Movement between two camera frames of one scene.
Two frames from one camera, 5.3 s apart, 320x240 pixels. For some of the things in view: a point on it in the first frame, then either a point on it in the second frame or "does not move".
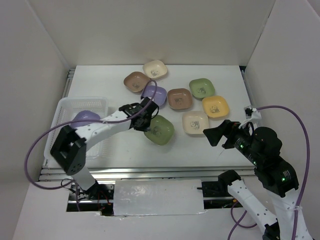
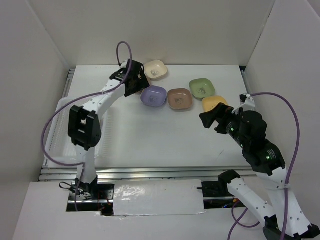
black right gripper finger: x=215 y=134 → x=208 y=118
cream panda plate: x=155 y=70 does not move
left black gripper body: x=145 y=125 → x=138 y=84
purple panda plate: x=159 y=93 does not move
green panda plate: x=201 y=88 does not move
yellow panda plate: x=215 y=106 does not move
